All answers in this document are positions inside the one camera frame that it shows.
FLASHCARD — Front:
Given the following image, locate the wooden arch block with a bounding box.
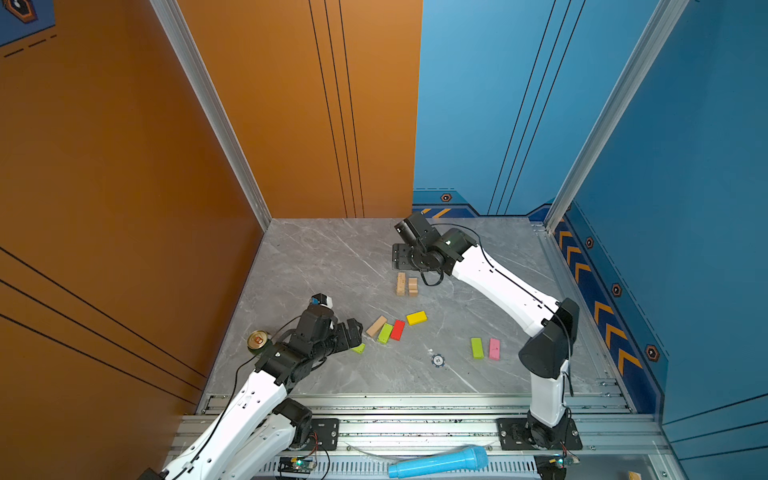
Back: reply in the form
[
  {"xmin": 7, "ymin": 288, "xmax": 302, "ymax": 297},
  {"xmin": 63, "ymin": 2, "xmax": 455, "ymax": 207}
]
[
  {"xmin": 407, "ymin": 278, "xmax": 419, "ymax": 296},
  {"xmin": 396, "ymin": 272, "xmax": 407, "ymax": 296}
]

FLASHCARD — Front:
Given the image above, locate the printed natural wood plank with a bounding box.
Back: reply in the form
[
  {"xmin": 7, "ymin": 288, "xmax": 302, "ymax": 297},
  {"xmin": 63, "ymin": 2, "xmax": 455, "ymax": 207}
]
[{"xmin": 366, "ymin": 316, "xmax": 388, "ymax": 338}]

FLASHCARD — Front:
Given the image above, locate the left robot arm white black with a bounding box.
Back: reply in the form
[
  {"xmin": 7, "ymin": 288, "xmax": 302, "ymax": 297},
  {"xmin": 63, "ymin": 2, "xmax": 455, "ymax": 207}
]
[{"xmin": 139, "ymin": 305, "xmax": 363, "ymax": 479}]

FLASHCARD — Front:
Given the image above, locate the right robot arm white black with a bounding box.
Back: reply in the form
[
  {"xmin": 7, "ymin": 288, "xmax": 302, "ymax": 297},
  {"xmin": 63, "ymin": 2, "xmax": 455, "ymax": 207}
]
[{"xmin": 392, "ymin": 212, "xmax": 580, "ymax": 450}]

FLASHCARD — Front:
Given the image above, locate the green block beside red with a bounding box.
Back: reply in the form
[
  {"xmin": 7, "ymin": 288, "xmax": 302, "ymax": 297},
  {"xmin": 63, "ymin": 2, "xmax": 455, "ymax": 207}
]
[{"xmin": 377, "ymin": 323, "xmax": 394, "ymax": 344}]

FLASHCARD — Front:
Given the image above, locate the red wood block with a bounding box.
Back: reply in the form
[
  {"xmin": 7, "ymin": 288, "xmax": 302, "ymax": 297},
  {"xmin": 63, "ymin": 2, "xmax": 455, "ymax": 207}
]
[{"xmin": 390, "ymin": 320, "xmax": 405, "ymax": 341}]

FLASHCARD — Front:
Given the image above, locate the yellow wood block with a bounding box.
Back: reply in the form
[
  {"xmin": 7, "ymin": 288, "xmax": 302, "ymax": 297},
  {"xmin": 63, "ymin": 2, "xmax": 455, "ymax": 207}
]
[{"xmin": 406, "ymin": 311, "xmax": 428, "ymax": 326}]

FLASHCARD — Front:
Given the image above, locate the green block beside pink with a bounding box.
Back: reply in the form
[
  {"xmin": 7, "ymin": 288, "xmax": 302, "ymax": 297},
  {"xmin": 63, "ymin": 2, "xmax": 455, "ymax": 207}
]
[{"xmin": 470, "ymin": 337, "xmax": 485, "ymax": 359}]

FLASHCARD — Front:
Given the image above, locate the pink wood block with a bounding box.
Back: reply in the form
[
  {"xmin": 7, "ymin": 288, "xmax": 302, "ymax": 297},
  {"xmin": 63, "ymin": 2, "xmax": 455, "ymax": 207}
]
[{"xmin": 489, "ymin": 338, "xmax": 501, "ymax": 361}]

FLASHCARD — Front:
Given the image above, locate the green drink can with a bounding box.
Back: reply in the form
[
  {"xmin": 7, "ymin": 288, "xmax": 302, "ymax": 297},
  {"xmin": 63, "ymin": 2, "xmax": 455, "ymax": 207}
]
[{"xmin": 246, "ymin": 330, "xmax": 272, "ymax": 355}]

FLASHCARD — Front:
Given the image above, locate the small circuit board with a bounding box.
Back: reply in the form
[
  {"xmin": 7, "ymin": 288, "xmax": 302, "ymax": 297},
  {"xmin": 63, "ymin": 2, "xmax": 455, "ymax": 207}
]
[{"xmin": 276, "ymin": 457, "xmax": 318, "ymax": 479}]

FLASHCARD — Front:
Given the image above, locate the cyan toy microphone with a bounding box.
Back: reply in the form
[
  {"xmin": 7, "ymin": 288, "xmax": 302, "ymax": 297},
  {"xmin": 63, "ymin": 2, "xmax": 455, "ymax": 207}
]
[{"xmin": 387, "ymin": 446, "xmax": 489, "ymax": 479}]

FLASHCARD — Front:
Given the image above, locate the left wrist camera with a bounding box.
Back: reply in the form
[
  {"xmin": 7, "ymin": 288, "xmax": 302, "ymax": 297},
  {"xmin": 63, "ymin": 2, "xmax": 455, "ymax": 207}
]
[{"xmin": 310, "ymin": 293, "xmax": 333, "ymax": 309}]

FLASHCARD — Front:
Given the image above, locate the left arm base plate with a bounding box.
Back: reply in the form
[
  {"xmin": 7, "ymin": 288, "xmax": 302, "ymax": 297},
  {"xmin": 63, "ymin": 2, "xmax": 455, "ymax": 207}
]
[{"xmin": 296, "ymin": 417, "xmax": 340, "ymax": 452}]

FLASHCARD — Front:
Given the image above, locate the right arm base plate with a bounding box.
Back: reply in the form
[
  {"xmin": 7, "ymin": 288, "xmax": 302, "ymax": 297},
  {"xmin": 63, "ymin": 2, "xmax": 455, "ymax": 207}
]
[{"xmin": 496, "ymin": 412, "xmax": 583, "ymax": 451}]

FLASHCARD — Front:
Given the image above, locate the aluminium rail frame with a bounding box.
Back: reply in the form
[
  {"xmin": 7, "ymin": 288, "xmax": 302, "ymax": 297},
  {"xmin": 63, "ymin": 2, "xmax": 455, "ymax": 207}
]
[{"xmin": 157, "ymin": 392, "xmax": 688, "ymax": 480}]

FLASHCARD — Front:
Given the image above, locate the right corner aluminium post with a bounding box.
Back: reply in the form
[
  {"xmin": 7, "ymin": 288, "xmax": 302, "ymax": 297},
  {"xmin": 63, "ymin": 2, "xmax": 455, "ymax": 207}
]
[{"xmin": 543, "ymin": 0, "xmax": 689, "ymax": 234}]

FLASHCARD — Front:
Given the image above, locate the corner aluminium post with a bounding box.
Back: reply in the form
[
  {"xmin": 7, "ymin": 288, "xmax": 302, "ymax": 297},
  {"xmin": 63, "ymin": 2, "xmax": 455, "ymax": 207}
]
[
  {"xmin": 149, "ymin": 0, "xmax": 272, "ymax": 232},
  {"xmin": 543, "ymin": 0, "xmax": 689, "ymax": 234}
]

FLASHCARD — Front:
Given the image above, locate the left corner aluminium post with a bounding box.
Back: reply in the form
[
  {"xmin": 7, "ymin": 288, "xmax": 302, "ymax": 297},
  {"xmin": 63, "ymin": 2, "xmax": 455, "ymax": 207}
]
[{"xmin": 149, "ymin": 0, "xmax": 272, "ymax": 232}]

